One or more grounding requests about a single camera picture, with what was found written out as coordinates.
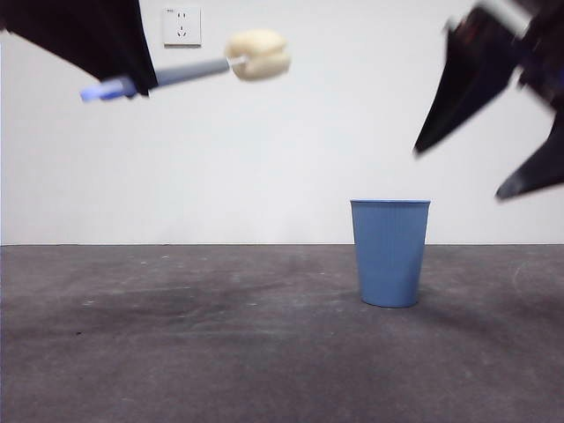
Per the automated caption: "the blue ribbed plastic cup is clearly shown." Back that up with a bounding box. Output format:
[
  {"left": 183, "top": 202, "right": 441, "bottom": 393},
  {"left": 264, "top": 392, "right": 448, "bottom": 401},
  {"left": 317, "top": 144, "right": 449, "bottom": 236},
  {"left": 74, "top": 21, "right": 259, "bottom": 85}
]
[{"left": 349, "top": 198, "right": 432, "bottom": 309}]

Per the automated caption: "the grey-handled sponge cup brush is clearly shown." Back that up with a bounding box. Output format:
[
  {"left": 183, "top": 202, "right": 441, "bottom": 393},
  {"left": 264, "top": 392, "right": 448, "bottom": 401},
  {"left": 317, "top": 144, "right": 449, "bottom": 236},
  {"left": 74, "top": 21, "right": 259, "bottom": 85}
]
[{"left": 79, "top": 28, "right": 292, "bottom": 103}]

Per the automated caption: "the pale grey right wrist camera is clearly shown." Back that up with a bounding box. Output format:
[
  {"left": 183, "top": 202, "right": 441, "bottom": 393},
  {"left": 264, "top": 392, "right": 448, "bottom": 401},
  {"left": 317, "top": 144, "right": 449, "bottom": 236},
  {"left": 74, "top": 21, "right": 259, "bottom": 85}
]
[{"left": 479, "top": 0, "right": 533, "bottom": 34}]

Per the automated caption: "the white wall power socket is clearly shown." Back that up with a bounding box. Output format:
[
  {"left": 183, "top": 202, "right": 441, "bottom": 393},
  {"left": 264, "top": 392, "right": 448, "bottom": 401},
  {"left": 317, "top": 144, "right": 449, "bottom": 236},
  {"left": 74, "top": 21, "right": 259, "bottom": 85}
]
[{"left": 163, "top": 5, "right": 203, "bottom": 48}]

